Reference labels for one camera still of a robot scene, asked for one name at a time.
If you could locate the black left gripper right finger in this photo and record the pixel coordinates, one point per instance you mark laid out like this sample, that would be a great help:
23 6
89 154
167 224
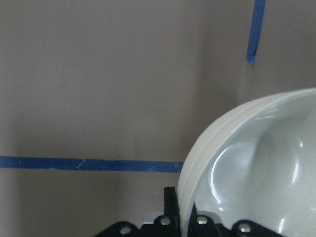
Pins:
192 222

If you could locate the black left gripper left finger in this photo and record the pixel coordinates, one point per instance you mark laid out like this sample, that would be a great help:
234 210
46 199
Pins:
171 207

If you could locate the white ceramic bowl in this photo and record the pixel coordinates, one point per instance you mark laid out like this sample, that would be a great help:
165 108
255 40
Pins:
256 162

